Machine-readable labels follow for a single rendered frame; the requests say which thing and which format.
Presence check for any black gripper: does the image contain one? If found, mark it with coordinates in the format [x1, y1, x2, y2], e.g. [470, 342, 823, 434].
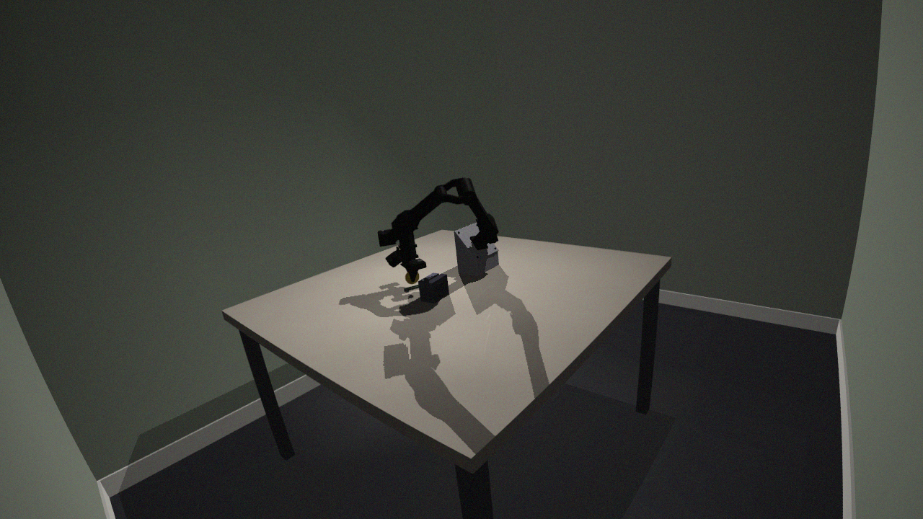
[398, 242, 426, 282]

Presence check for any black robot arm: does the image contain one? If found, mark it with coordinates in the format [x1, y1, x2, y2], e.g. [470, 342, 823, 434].
[378, 178, 499, 267]

